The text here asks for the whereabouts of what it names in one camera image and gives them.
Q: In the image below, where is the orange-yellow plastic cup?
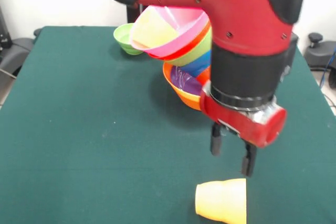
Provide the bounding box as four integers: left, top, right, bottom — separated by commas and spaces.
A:
194, 178, 248, 224

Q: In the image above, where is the large green plastic bowl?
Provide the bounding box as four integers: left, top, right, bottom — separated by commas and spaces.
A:
164, 27, 213, 67

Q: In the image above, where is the dark green tablecloth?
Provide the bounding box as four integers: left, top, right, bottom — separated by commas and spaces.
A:
0, 26, 336, 224

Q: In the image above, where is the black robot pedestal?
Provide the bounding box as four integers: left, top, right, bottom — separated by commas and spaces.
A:
125, 2, 148, 24

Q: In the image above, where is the red plastic cup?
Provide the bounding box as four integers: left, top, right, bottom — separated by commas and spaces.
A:
196, 65, 212, 87

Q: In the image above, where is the purple plastic bowl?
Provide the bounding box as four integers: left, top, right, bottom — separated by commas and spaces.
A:
170, 65, 207, 97

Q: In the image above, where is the red plastic bowl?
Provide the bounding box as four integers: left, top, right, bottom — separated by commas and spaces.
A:
148, 20, 213, 61

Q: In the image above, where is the pink plastic bowl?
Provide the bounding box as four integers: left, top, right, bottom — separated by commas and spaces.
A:
129, 4, 211, 58

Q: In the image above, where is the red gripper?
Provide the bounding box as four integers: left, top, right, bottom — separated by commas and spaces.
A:
199, 81, 288, 178

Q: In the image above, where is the small green plastic bowl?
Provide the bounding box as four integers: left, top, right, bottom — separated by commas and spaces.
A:
113, 23, 144, 56

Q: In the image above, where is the pale yellow plastic cup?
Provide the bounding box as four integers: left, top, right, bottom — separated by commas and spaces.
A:
131, 8, 181, 51

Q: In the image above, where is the black chair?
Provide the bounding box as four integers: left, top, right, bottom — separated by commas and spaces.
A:
0, 5, 36, 74

